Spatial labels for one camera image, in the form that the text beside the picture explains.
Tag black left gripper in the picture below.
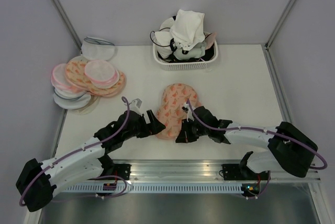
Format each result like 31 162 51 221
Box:
123 110 165 141

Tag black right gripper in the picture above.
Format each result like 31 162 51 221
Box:
176 118 210 143

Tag peach tulip-print laundry bag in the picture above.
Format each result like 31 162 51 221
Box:
156 83 201 140

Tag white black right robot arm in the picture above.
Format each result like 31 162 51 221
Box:
175 104 318 180

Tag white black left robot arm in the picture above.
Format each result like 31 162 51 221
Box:
16 110 165 212

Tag cream laundry bag bottom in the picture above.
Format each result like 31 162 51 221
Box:
71 96 101 115

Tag white pink-trimmed round laundry bag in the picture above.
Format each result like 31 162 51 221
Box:
84 60 119 89

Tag white grey-trimmed laundry bag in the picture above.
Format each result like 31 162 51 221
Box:
53 88 91 110

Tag stacked peach tulip laundry bags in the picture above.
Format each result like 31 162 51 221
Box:
65 57 126 97

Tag pink-trimmed bag far left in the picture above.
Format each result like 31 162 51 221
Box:
51 63 73 91

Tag white perforated plastic basket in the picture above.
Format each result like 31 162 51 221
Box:
151 33 218 71

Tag clothes pile in basket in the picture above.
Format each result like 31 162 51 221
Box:
149 9 217 64

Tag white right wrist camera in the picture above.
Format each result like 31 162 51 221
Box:
182 102 194 121

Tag white slotted cable duct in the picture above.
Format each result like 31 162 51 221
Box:
64 182 243 194

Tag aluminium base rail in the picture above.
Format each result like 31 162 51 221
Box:
39 159 321 183

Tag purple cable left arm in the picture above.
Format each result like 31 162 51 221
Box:
18 96 130 207

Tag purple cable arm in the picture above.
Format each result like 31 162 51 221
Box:
185 98 328 171
18 96 130 207

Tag white mesh bag at wall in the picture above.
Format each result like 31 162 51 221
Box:
81 37 116 61

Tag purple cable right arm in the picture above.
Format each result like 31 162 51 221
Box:
185 98 328 171

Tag left aluminium frame post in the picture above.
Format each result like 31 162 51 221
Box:
51 0 82 50

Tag aluminium frame post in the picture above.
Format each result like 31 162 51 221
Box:
51 0 82 50
264 0 298 51

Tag right aluminium frame post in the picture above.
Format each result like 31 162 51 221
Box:
264 0 298 51

